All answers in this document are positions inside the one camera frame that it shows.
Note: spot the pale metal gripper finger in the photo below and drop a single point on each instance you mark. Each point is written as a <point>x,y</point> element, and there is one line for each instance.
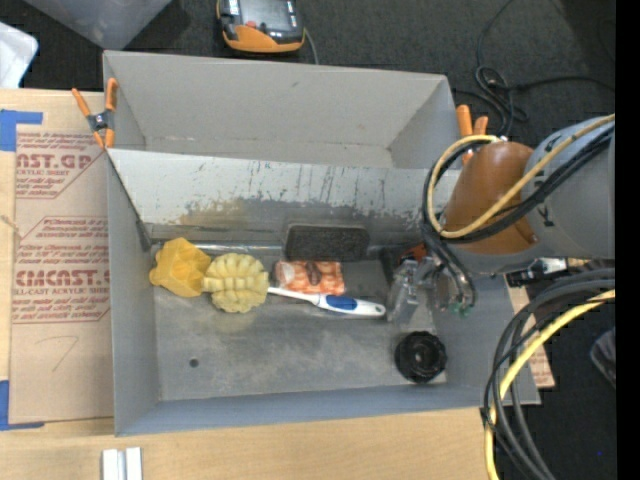
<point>398,295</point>
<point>415,304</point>

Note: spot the black round ribbed lid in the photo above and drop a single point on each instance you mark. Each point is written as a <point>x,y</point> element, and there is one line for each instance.
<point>420,357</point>

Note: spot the black sponge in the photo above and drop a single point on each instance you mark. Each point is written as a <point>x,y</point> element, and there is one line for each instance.
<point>327,243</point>

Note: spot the orange patterned packet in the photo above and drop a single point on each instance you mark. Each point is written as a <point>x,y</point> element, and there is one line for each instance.
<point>310,279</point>

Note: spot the grey metal bin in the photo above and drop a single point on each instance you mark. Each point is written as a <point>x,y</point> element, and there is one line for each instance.
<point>280,358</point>

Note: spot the yellow lumpy plastic toy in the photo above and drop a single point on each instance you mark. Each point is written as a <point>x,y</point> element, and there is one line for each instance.
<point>177,268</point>

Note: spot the brown cardboard board, red print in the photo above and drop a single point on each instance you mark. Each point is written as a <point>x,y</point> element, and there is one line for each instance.
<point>60,248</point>

